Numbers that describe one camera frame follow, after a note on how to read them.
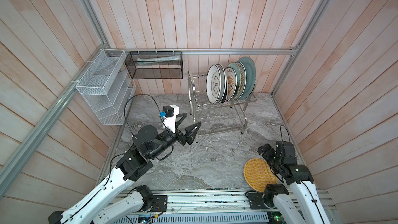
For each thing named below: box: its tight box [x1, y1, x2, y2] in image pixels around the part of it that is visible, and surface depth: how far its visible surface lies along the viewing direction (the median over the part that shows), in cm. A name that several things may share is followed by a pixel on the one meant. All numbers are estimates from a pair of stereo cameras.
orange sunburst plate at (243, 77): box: [235, 61, 248, 101], surface depth 72 cm
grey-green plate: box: [238, 56, 257, 101], surface depth 73 cm
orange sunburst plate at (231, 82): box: [224, 66, 238, 102], surface depth 77 cm
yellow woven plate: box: [243, 157, 278, 193], surface depth 83 cm
